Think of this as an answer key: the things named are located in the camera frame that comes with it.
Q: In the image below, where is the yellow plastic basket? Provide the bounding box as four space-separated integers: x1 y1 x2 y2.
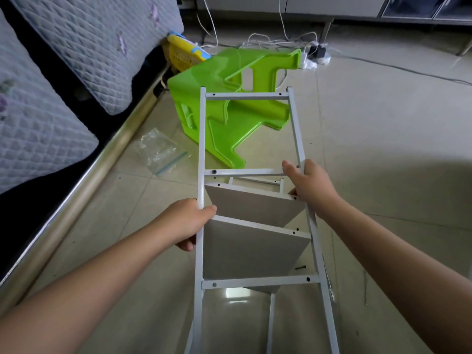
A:
166 31 212 72

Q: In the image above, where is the white metal frame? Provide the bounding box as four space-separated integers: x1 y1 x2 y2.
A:
183 175 285 354
193 87 342 354

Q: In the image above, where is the person's right forearm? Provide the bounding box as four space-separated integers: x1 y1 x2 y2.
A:
319 203 472 354

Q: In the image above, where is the person's left forearm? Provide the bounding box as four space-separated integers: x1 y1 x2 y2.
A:
0 221 178 354

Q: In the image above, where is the grey textured furniture cover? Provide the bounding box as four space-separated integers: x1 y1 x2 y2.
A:
0 0 185 196

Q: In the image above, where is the tangle of white cables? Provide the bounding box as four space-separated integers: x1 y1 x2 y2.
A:
195 0 329 71

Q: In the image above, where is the long white power strip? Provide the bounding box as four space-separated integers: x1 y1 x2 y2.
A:
295 54 320 71

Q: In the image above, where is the white power strip with plugs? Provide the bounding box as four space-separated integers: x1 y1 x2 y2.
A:
307 42 332 65

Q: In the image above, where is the clear plastic screw bag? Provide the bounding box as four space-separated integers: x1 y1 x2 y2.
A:
137 127 191 177

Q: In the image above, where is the white wooden board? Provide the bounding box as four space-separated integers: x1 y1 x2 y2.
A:
201 215 312 295
205 180 308 229

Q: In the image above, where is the person's right hand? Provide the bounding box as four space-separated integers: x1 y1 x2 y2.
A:
282 159 342 220

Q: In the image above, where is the green plastic stool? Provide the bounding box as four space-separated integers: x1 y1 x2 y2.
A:
167 46 305 170

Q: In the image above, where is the long dark cable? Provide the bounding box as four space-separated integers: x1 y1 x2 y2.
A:
329 51 472 87

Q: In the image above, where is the pile of black screws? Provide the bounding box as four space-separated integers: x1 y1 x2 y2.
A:
294 263 314 281

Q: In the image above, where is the chrome metal base rail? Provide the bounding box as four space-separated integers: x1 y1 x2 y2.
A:
0 66 169 314

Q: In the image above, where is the person's left hand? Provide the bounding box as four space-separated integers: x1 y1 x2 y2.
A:
153 198 218 252

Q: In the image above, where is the grey marble TV cabinet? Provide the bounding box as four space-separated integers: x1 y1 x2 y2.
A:
195 0 472 56

